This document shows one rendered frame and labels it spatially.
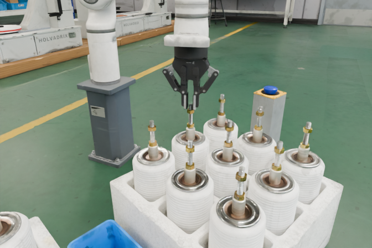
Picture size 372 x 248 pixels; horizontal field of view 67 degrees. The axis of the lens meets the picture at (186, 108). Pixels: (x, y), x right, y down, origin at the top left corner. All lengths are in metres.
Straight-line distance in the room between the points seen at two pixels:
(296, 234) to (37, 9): 2.67
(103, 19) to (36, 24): 1.93
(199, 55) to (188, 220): 0.33
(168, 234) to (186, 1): 0.45
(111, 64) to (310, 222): 0.72
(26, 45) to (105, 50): 1.69
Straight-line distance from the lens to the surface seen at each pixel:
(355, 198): 1.06
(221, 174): 0.62
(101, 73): 0.98
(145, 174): 0.63
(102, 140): 1.07
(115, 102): 0.99
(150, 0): 4.28
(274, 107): 0.86
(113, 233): 0.73
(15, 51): 2.57
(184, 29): 0.60
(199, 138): 0.72
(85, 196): 0.98
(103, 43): 0.96
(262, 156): 0.71
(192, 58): 0.61
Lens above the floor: 0.60
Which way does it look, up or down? 23 degrees down
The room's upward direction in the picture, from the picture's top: straight up
